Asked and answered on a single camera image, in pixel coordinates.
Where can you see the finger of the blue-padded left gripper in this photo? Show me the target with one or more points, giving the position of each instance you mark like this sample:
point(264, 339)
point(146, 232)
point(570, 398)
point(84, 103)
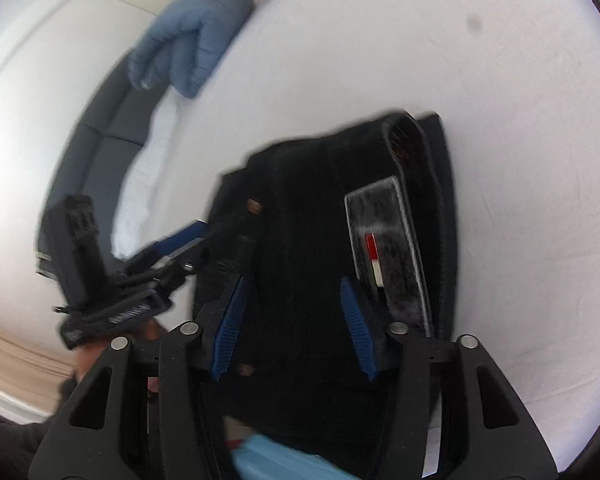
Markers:
point(173, 242)

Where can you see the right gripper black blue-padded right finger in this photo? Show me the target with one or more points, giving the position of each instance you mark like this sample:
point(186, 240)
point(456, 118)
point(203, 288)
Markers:
point(486, 432)

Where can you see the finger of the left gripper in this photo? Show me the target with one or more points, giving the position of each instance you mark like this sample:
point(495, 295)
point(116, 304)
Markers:
point(232, 240)

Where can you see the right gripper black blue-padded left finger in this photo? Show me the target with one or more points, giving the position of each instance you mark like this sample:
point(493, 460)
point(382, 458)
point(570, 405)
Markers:
point(148, 409)

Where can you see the black denim pants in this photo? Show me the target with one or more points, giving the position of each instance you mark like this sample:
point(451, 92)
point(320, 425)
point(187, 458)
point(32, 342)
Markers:
point(373, 203)

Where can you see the person's left hand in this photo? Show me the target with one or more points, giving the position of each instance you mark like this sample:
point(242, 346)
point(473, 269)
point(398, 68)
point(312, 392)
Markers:
point(86, 355)

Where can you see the white pillow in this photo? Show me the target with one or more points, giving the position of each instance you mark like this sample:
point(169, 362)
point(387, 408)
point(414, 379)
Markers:
point(141, 181)

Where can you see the dark grey bed headboard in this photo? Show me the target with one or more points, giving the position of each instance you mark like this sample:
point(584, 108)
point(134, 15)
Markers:
point(105, 141)

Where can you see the rolled blue duvet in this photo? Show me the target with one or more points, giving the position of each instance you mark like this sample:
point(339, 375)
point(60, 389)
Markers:
point(185, 42)

